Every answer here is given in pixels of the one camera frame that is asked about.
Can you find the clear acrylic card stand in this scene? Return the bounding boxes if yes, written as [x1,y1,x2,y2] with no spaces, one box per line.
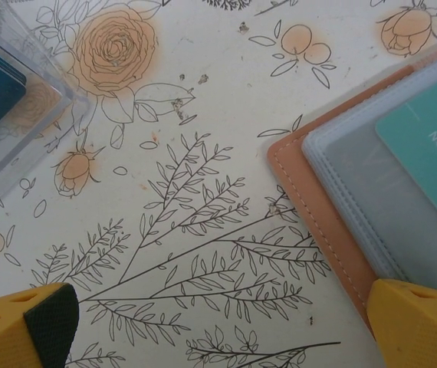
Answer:
[0,0,91,227]

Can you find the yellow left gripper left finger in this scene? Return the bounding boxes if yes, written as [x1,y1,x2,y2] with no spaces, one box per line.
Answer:
[0,282,80,368]

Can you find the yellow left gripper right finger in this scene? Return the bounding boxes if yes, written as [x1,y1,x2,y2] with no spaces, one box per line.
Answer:
[367,278,437,368]

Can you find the light teal plastic card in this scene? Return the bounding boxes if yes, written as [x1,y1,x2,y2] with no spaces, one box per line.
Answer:
[374,82,437,246]

